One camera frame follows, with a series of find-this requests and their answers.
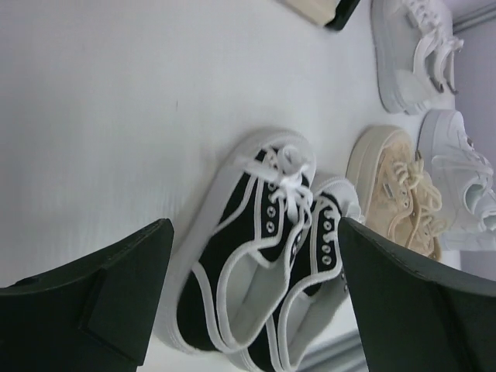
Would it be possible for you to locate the white grey sneaker left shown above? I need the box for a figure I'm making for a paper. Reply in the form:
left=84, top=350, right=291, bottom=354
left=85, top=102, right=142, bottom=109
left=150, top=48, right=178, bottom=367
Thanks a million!
left=370, top=0, right=464, bottom=115

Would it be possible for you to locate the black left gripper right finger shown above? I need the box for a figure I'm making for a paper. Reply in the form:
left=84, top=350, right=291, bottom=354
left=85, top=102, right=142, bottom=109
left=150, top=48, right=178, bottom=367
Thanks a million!
left=338, top=218, right=495, bottom=371

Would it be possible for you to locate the aluminium frame post right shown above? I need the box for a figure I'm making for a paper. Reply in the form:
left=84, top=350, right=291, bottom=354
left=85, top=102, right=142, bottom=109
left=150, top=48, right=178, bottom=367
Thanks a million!
left=453, top=3, right=496, bottom=34

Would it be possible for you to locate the black white sneaker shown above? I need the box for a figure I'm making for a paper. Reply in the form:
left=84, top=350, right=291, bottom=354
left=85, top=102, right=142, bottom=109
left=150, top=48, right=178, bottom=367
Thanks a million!
left=155, top=129, right=316, bottom=354
left=220, top=177, right=367, bottom=372

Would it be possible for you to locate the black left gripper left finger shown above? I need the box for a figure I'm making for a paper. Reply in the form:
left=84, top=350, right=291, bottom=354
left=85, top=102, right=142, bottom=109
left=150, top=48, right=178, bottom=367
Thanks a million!
left=1, top=219, right=174, bottom=371

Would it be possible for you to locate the black beige shoe shelf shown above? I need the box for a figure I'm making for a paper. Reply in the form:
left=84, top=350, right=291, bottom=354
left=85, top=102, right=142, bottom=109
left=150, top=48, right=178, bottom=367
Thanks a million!
left=280, top=0, right=360, bottom=32

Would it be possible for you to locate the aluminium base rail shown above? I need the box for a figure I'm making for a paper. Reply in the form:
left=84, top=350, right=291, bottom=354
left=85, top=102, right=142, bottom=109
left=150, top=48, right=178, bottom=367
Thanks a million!
left=298, top=330, right=369, bottom=372

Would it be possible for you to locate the white leather sneaker left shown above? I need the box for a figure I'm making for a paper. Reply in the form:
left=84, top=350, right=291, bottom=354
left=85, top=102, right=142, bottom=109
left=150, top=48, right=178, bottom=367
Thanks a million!
left=418, top=109, right=495, bottom=252

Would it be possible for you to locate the beige lace sneaker left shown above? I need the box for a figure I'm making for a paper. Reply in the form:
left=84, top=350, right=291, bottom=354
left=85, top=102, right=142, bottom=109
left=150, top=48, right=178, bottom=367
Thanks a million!
left=346, top=126, right=447, bottom=261

